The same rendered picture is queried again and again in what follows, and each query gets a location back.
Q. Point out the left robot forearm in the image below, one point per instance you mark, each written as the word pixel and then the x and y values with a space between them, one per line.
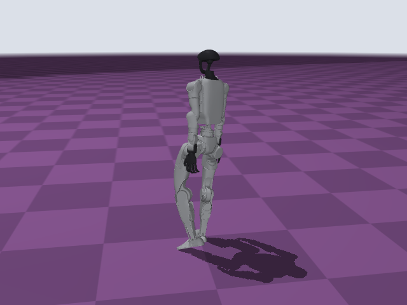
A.
pixel 192 130

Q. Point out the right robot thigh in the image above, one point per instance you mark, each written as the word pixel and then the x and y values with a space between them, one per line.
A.
pixel 209 163

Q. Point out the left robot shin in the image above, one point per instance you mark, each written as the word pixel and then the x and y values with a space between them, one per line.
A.
pixel 186 212

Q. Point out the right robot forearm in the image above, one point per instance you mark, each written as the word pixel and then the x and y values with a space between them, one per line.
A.
pixel 218 129

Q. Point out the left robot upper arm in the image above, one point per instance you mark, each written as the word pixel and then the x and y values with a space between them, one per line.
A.
pixel 193 88

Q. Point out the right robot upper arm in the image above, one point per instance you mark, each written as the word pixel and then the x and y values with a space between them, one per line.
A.
pixel 226 90

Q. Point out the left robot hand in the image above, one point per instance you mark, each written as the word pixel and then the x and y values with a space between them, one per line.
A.
pixel 190 160

